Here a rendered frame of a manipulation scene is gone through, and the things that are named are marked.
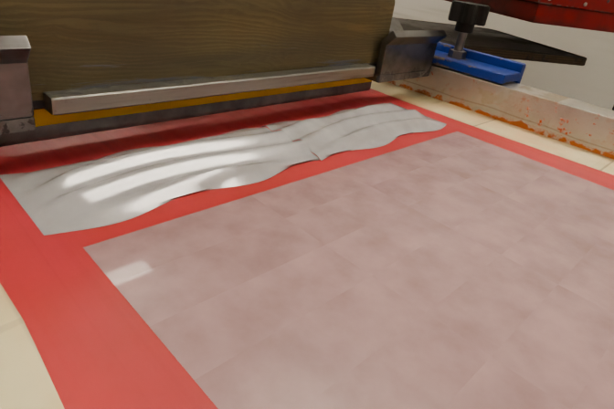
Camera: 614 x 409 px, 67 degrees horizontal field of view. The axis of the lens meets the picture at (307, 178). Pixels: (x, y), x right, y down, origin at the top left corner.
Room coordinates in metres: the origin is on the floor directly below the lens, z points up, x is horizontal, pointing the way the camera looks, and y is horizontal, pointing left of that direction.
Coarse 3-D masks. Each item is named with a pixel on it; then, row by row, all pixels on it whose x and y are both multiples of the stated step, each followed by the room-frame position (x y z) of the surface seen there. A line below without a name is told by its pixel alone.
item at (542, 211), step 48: (336, 96) 0.48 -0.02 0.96; (384, 96) 0.51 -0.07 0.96; (432, 144) 0.37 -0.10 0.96; (480, 144) 0.39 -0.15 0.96; (384, 192) 0.27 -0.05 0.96; (432, 192) 0.28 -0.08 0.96; (480, 192) 0.29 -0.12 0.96; (528, 192) 0.30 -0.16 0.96; (576, 192) 0.32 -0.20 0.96; (480, 240) 0.23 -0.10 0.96; (528, 240) 0.23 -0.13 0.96; (576, 240) 0.24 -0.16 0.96; (576, 288) 0.19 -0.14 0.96
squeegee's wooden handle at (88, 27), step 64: (0, 0) 0.24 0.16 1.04; (64, 0) 0.26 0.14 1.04; (128, 0) 0.29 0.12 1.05; (192, 0) 0.32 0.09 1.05; (256, 0) 0.36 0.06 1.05; (320, 0) 0.41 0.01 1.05; (384, 0) 0.48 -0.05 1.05; (64, 64) 0.26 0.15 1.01; (128, 64) 0.29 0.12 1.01; (192, 64) 0.32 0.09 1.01; (256, 64) 0.37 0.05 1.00; (320, 64) 0.42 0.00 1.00
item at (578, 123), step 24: (432, 72) 0.54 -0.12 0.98; (456, 72) 0.52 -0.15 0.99; (432, 96) 0.54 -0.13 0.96; (456, 96) 0.52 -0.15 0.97; (480, 96) 0.50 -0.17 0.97; (504, 96) 0.48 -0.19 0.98; (528, 96) 0.47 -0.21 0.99; (552, 96) 0.47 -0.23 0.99; (504, 120) 0.48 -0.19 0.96; (528, 120) 0.46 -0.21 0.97; (552, 120) 0.45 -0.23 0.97; (576, 120) 0.44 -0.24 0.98; (600, 120) 0.42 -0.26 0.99; (576, 144) 0.43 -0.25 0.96; (600, 144) 0.42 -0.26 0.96
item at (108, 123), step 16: (272, 96) 0.39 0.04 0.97; (288, 96) 0.41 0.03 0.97; (304, 96) 0.43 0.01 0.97; (320, 96) 0.44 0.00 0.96; (144, 112) 0.31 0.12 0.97; (160, 112) 0.31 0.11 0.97; (176, 112) 0.32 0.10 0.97; (192, 112) 0.33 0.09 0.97; (208, 112) 0.35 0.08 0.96; (48, 128) 0.26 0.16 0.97; (64, 128) 0.27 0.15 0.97; (80, 128) 0.27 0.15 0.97; (96, 128) 0.28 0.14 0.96; (112, 128) 0.29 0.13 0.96; (0, 144) 0.24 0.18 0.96
